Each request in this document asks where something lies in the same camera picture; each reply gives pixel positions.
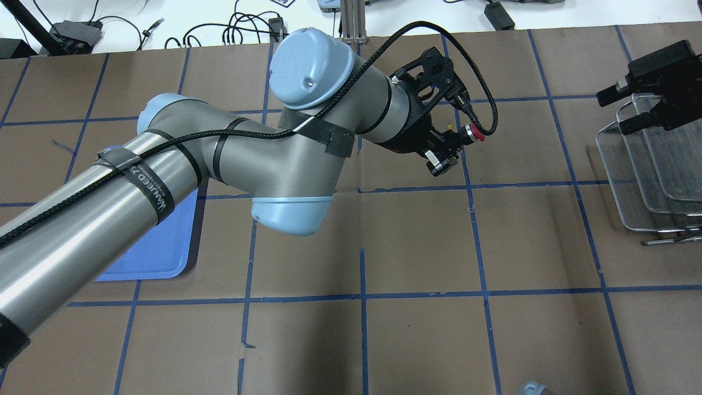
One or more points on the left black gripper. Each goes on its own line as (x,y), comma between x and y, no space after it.
(412,137)

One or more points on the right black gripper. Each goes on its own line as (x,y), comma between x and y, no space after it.
(672,82)

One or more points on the red emergency stop button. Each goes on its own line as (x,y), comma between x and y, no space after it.
(471,134)

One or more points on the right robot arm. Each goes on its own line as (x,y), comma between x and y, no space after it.
(673,74)

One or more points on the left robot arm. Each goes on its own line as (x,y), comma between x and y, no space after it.
(329,95)

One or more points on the black power adapter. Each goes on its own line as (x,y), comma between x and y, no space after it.
(498,16)

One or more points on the blue plastic tray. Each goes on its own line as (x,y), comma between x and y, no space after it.
(162,252)

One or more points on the wire mesh shelf rack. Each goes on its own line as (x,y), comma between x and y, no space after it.
(654,175)

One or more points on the aluminium frame post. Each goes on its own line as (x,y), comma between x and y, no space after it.
(353,22)

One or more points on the black camera stand base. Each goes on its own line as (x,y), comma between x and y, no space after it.
(70,38)

